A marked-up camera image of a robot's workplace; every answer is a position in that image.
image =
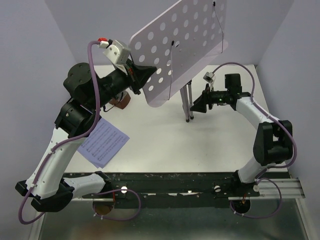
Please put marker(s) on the lilac sheet music page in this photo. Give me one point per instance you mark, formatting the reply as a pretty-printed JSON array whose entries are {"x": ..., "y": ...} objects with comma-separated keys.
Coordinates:
[{"x": 102, "y": 144}]

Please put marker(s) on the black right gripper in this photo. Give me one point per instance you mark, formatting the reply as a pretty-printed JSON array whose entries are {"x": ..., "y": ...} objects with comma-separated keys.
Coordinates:
[{"x": 200, "y": 104}]

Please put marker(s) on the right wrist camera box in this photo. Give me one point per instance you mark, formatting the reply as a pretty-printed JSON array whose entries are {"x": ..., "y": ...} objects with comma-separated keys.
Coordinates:
[{"x": 209, "y": 77}]

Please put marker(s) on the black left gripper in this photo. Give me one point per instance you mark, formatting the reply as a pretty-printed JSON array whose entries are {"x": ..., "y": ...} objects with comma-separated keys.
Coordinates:
[{"x": 138, "y": 75}]

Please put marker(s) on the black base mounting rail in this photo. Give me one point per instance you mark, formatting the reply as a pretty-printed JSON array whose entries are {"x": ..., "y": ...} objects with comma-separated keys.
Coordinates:
[{"x": 172, "y": 190}]

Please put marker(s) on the brown wooden metronome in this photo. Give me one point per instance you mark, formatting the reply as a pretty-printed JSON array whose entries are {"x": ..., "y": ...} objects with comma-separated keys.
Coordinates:
[{"x": 122, "y": 101}]

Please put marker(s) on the lilac perforated music stand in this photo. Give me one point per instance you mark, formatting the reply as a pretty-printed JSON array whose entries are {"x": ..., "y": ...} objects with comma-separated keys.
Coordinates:
[{"x": 180, "y": 43}]

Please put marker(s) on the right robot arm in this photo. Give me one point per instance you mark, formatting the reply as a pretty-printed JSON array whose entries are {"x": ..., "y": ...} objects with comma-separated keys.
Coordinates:
[{"x": 272, "y": 145}]

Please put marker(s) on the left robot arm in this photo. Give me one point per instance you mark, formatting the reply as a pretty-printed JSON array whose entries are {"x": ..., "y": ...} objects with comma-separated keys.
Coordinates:
[{"x": 49, "y": 190}]

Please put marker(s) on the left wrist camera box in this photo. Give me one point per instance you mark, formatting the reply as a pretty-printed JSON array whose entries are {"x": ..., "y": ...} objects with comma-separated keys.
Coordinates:
[{"x": 117, "y": 52}]

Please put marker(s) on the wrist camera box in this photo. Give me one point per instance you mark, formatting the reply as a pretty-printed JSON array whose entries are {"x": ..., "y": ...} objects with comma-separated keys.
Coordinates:
[
  {"x": 117, "y": 52},
  {"x": 209, "y": 77}
]

